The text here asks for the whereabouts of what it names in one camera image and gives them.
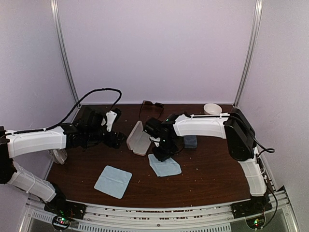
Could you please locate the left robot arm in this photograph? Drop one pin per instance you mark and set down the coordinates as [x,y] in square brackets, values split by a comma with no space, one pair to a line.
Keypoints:
[90,130]

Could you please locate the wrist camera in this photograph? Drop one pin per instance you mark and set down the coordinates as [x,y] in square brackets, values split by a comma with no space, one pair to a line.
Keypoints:
[155,141]
[110,118]

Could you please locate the aluminium frame post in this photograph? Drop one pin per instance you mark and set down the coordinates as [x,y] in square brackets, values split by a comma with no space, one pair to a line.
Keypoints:
[257,16]
[64,56]

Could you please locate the right aluminium frame post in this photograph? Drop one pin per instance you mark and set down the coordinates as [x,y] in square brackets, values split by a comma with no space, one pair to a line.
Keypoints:
[257,16]

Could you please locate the aluminium front rail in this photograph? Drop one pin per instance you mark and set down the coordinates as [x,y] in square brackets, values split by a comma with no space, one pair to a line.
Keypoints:
[209,218]

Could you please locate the pink glasses case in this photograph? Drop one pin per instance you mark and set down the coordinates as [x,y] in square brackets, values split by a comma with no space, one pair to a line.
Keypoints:
[138,141]

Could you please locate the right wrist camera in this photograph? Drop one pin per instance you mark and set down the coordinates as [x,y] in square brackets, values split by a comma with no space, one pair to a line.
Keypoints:
[155,141]

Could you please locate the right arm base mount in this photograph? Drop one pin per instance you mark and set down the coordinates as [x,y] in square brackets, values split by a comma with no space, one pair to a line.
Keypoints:
[254,213]

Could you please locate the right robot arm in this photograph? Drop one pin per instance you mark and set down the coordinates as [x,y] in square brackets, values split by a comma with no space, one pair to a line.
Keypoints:
[233,127]

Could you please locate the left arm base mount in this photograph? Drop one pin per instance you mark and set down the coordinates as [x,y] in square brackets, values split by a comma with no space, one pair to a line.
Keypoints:
[66,217]

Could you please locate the patterned mug orange inside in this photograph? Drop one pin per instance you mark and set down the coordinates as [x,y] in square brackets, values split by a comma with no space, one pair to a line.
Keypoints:
[58,156]

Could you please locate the left aluminium frame post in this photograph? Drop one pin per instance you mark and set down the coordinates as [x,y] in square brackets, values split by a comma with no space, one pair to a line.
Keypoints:
[64,56]

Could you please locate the dark sunglasses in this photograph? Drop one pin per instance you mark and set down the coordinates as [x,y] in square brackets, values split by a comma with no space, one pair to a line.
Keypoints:
[149,106]

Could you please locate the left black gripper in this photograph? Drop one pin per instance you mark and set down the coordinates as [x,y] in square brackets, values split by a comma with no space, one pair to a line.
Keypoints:
[118,140]

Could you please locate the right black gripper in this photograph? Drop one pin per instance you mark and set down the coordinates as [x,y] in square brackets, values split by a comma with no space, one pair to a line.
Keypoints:
[162,157]

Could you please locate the white ceramic bowl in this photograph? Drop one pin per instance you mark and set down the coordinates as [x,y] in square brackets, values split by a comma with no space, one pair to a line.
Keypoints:
[212,109]

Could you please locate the grey-blue glasses case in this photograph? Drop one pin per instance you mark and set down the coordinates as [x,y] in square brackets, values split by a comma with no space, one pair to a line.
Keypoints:
[190,142]

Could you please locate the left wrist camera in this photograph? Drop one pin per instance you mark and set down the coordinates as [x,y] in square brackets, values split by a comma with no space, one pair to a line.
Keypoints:
[110,118]

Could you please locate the light blue cloth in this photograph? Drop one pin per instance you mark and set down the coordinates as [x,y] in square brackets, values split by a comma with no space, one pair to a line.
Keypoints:
[113,182]
[165,168]

